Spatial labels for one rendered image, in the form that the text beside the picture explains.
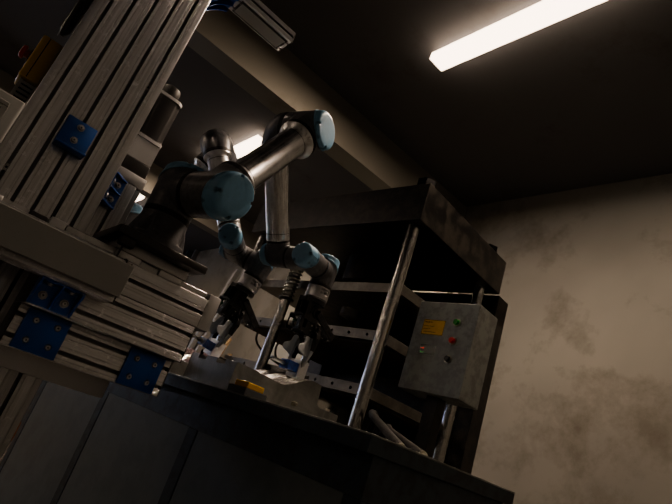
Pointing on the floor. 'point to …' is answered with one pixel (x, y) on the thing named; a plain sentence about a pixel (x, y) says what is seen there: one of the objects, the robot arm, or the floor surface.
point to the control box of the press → (447, 361)
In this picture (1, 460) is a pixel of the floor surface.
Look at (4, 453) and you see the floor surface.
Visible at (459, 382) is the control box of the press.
